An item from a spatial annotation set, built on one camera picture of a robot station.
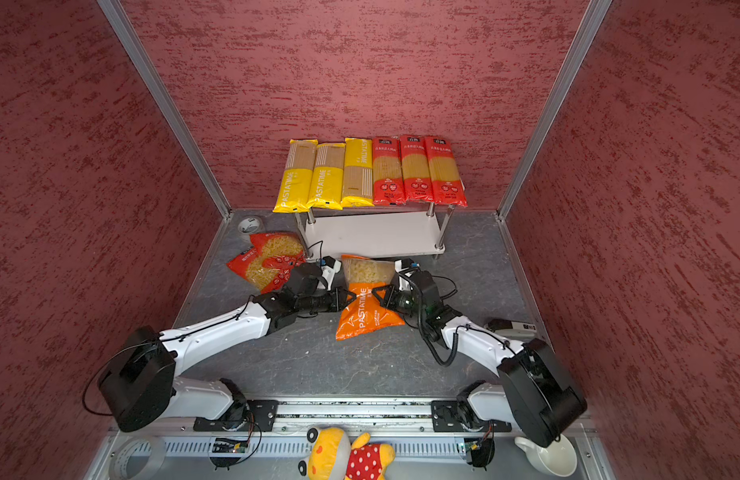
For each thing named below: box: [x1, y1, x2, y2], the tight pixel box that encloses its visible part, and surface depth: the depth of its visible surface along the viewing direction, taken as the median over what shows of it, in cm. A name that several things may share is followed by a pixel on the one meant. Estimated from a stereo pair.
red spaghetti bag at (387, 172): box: [372, 136, 406, 207], surface depth 82 cm
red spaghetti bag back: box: [399, 135, 435, 204], surface depth 83 cm
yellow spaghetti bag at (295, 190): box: [272, 139, 318, 213], surface depth 80 cm
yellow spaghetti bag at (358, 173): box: [341, 137, 375, 208], surface depth 81 cm
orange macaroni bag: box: [336, 254, 407, 341], surface depth 81 cm
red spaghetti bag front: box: [424, 136, 468, 206], surface depth 83 cm
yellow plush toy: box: [298, 427, 396, 480], surface depth 65 cm
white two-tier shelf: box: [294, 203, 455, 261], surface depth 111 cm
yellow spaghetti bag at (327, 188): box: [306, 143, 347, 211], surface depth 80 cm
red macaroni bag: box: [226, 233, 307, 295], surface depth 100 cm
